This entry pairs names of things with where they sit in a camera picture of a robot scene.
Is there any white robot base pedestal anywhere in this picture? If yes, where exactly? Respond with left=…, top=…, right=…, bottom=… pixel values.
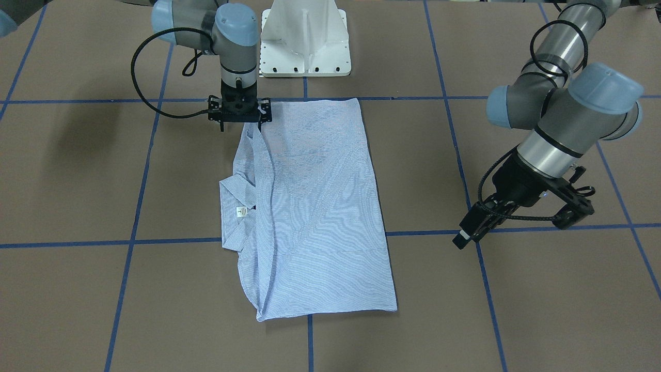
left=259, top=1, right=352, bottom=78

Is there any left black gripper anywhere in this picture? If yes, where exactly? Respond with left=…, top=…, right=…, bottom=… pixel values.
left=452, top=154, right=594, bottom=250

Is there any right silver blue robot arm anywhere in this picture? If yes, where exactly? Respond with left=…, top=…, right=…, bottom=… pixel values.
left=130, top=1, right=272, bottom=128

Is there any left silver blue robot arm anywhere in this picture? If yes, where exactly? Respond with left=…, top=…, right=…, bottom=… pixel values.
left=453, top=1, right=644, bottom=249

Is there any light blue striped shirt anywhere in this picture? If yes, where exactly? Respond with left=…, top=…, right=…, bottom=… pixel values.
left=219, top=98, right=398, bottom=322

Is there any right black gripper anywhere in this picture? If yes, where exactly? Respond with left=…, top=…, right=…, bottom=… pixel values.
left=208, top=85, right=272, bottom=132

